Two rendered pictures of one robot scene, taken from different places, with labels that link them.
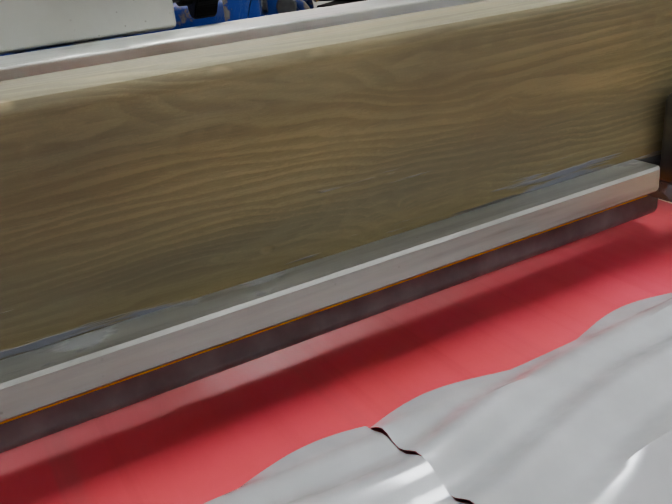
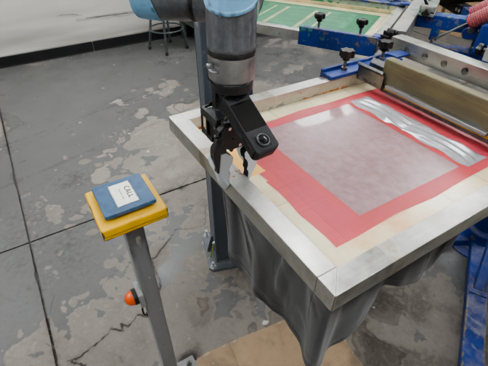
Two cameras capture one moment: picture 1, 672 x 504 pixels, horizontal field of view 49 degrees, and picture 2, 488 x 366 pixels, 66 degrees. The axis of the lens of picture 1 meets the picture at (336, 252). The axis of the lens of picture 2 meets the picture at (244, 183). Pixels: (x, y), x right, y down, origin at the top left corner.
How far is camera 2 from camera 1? 0.94 m
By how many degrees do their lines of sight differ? 72
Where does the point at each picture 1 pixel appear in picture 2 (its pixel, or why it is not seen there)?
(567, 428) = (422, 131)
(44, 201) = (416, 81)
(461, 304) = (453, 130)
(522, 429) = (423, 130)
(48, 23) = not seen: outside the picture
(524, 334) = (446, 133)
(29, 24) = not seen: outside the picture
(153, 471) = (406, 111)
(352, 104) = (448, 92)
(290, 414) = (420, 118)
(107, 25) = not seen: outside the picture
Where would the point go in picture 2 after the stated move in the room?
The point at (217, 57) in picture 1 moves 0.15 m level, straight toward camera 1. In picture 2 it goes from (438, 78) to (382, 84)
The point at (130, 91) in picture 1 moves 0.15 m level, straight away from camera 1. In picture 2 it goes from (428, 77) to (476, 70)
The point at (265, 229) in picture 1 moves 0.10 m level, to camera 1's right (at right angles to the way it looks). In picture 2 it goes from (432, 99) to (452, 118)
